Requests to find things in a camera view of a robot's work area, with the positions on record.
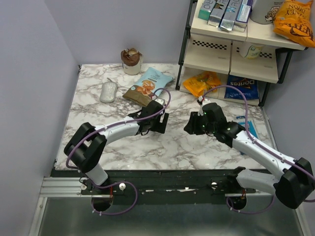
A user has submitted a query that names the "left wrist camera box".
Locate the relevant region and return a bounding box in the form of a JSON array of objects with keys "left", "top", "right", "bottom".
[{"left": 153, "top": 98, "right": 165, "bottom": 107}]

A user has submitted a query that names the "teal toothpaste box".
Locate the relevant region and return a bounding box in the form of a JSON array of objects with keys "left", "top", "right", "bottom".
[{"left": 198, "top": 0, "right": 217, "bottom": 21}]

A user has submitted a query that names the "orange snack bag lower shelf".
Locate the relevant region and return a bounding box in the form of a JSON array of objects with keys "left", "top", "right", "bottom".
[{"left": 183, "top": 71, "right": 221, "bottom": 97}]

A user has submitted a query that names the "blue Harry's razor box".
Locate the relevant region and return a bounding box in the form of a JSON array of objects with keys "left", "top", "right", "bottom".
[{"left": 236, "top": 116, "right": 259, "bottom": 138}]

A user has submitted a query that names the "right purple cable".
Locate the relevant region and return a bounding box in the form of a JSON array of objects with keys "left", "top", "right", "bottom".
[{"left": 198, "top": 85, "right": 315, "bottom": 203}]

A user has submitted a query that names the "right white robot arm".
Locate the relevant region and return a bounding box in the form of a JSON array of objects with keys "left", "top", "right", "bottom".
[{"left": 184, "top": 103, "right": 315, "bottom": 209}]

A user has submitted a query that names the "silver glitter pouch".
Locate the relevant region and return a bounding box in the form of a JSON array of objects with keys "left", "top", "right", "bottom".
[{"left": 99, "top": 78, "right": 118, "bottom": 103}]

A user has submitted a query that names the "orange honey dijon chips bag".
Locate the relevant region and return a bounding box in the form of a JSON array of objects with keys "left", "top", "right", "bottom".
[{"left": 273, "top": 0, "right": 315, "bottom": 48}]

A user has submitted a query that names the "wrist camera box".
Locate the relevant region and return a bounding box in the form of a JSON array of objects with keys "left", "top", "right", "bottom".
[
  {"left": 197, "top": 96, "right": 211, "bottom": 116},
  {"left": 153, "top": 98, "right": 165, "bottom": 107}
]

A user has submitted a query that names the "blue Doritos bag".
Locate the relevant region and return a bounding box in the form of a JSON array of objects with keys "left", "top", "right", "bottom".
[{"left": 224, "top": 75, "right": 259, "bottom": 100}]

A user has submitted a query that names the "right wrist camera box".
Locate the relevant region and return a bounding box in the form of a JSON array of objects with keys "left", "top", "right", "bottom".
[{"left": 197, "top": 96, "right": 211, "bottom": 116}]

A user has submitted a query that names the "grey toothpaste box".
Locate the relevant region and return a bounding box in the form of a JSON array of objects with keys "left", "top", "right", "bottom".
[{"left": 208, "top": 0, "right": 229, "bottom": 28}]

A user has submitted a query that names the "silver blue toothpaste box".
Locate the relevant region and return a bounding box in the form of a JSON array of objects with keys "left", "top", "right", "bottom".
[{"left": 220, "top": 0, "right": 242, "bottom": 31}]

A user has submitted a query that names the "purple white toothpaste box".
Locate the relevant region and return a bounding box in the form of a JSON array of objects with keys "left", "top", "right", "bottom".
[{"left": 233, "top": 0, "right": 254, "bottom": 32}]

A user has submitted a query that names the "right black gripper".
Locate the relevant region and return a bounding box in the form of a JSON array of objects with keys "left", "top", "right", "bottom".
[{"left": 183, "top": 111, "right": 216, "bottom": 135}]

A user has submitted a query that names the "blue brown chips bag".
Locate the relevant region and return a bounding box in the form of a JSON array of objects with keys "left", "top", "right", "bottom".
[{"left": 123, "top": 67, "right": 173, "bottom": 106}]

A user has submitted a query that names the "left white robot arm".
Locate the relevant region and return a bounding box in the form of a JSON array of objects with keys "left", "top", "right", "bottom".
[{"left": 63, "top": 101, "right": 169, "bottom": 194}]

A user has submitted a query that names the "white popcorn tub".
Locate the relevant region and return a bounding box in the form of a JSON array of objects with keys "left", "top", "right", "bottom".
[{"left": 250, "top": 0, "right": 284, "bottom": 25}]

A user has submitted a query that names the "black frame cream shelf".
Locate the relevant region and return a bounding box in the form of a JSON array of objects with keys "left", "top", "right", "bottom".
[{"left": 175, "top": 0, "right": 305, "bottom": 107}]

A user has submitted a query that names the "brown lidded white cup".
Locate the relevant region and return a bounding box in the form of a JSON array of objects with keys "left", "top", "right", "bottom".
[{"left": 121, "top": 48, "right": 143, "bottom": 75}]

